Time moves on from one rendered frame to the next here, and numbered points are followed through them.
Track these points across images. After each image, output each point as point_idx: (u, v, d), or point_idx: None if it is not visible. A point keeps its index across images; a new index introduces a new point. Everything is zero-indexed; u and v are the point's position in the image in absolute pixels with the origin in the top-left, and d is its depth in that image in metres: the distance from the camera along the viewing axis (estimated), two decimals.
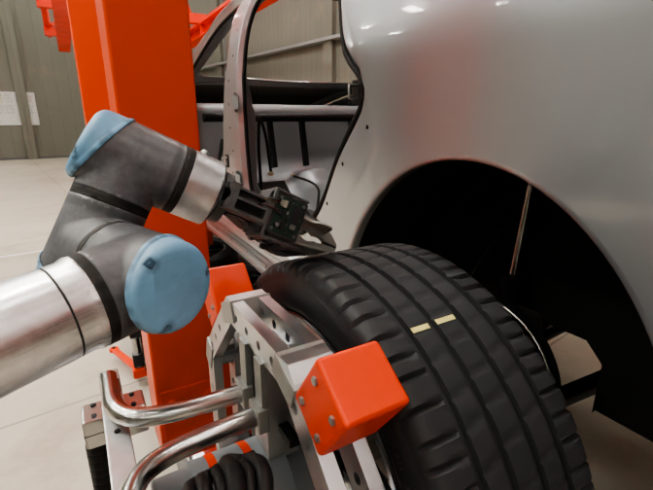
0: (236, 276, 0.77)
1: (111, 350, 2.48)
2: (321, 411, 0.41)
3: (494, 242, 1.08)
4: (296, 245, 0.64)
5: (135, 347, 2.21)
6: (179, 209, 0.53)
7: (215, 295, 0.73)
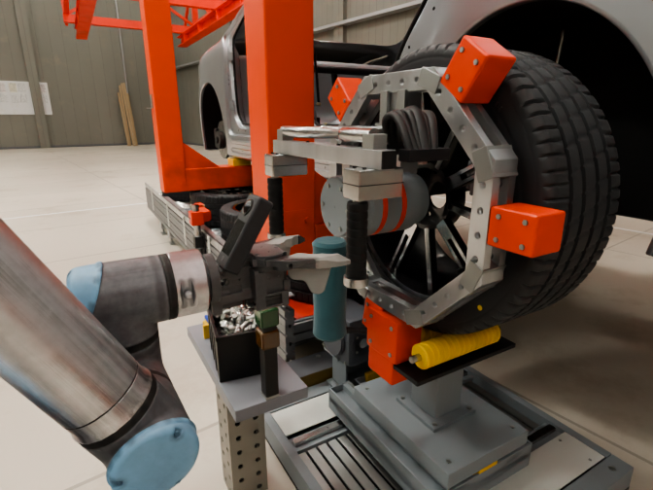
0: (358, 85, 1.08)
1: None
2: (465, 66, 0.72)
3: None
4: None
5: None
6: None
7: (346, 91, 1.04)
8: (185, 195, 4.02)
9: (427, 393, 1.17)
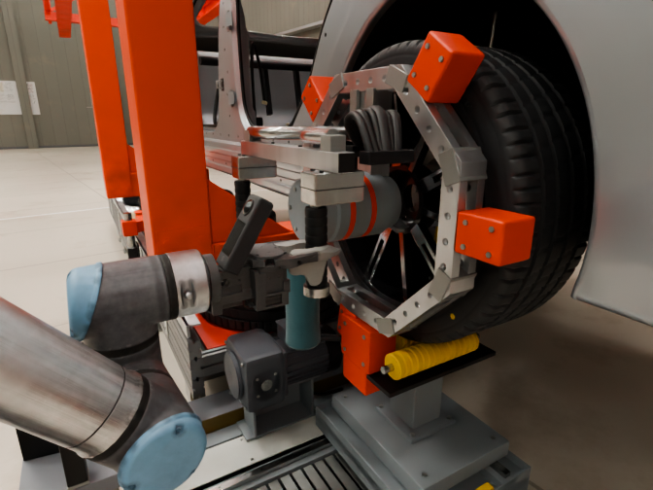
0: None
1: None
2: (431, 63, 0.68)
3: None
4: None
5: None
6: None
7: (318, 90, 1.01)
8: None
9: (404, 402, 1.13)
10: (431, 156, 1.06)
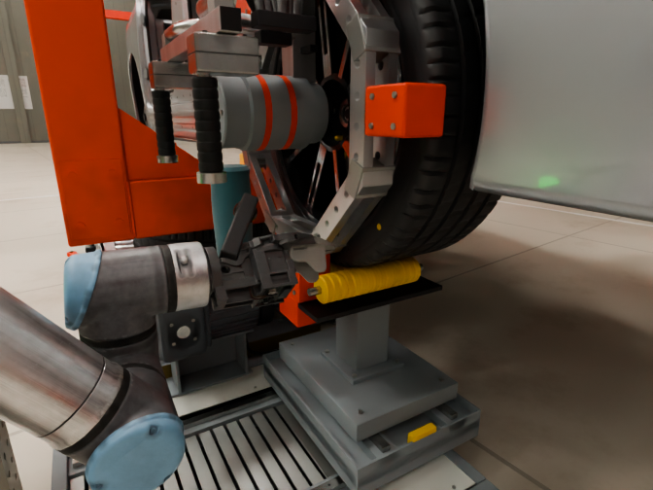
0: None
1: (68, 254, 2.47)
2: None
3: None
4: None
5: None
6: None
7: None
8: None
9: (348, 343, 1.06)
10: None
